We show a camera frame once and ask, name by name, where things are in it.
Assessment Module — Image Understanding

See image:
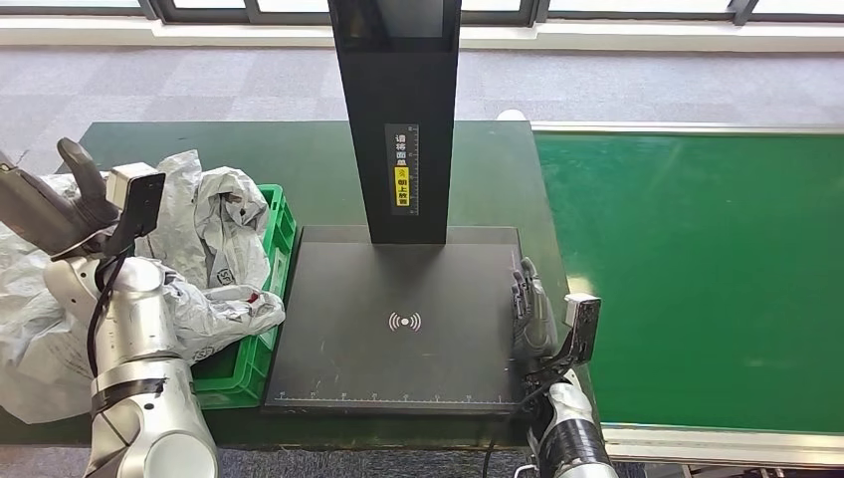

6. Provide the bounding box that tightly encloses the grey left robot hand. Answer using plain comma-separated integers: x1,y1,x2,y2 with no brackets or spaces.
0,136,121,259

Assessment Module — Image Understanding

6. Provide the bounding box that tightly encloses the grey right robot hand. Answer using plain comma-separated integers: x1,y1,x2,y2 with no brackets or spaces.
511,257,559,361

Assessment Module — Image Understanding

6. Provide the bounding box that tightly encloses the grey parcel bag red splash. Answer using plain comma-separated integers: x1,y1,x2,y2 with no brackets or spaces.
0,220,287,425

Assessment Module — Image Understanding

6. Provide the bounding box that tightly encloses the plain grey parcel bag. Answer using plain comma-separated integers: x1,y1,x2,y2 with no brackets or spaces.
134,149,214,286

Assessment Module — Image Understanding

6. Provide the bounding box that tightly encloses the grey parcel bag red print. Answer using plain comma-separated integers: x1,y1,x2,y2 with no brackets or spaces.
194,166,273,293

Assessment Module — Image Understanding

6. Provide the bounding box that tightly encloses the green conveyor belt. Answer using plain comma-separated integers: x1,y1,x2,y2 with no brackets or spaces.
532,131,844,435

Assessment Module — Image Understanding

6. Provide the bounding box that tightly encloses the black inbound scanning machine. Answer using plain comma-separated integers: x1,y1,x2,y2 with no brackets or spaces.
262,0,528,417

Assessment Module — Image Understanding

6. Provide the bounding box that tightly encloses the black yellow ruler label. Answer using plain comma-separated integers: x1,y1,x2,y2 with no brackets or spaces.
384,123,421,217

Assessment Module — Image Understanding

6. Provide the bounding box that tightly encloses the white window sill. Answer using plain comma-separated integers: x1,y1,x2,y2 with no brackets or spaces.
0,11,844,54

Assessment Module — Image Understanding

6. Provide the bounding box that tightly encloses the green plastic crate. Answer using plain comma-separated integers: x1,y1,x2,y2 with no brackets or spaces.
189,184,298,411

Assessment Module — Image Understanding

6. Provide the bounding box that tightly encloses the dark green table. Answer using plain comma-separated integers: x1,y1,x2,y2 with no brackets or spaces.
0,120,601,453

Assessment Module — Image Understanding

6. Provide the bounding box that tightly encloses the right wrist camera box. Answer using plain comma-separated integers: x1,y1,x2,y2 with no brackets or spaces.
561,293,603,366

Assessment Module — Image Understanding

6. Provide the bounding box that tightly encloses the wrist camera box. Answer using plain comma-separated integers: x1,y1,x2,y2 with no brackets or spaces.
105,162,167,257
561,293,603,366

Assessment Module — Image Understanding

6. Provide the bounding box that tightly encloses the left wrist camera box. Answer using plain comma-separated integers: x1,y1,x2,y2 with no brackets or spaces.
105,162,167,257

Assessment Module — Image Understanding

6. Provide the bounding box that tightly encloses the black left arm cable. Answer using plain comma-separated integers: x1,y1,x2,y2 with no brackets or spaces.
86,245,134,378

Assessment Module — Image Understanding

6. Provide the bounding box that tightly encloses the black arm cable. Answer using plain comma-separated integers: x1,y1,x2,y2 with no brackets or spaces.
86,245,134,378
481,374,569,478

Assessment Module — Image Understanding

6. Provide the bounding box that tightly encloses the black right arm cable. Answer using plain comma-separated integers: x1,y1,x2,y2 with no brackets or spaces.
481,374,569,478

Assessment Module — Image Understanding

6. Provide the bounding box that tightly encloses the aluminium conveyor frame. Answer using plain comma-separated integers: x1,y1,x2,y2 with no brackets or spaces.
528,120,844,471

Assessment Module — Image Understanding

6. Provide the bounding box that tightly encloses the dark window frame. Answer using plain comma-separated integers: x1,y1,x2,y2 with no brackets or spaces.
0,0,844,26

